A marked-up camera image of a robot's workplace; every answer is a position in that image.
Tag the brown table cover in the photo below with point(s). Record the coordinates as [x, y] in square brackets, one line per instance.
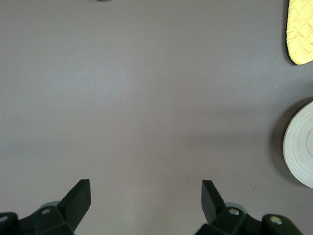
[146, 98]

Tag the round light wooden plate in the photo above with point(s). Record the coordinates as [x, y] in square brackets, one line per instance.
[300, 147]

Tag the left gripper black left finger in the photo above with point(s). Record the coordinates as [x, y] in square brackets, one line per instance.
[71, 208]

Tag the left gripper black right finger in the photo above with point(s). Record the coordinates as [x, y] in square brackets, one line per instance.
[217, 210]

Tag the yellow quilted oven mitt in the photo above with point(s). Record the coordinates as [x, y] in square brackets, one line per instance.
[300, 31]

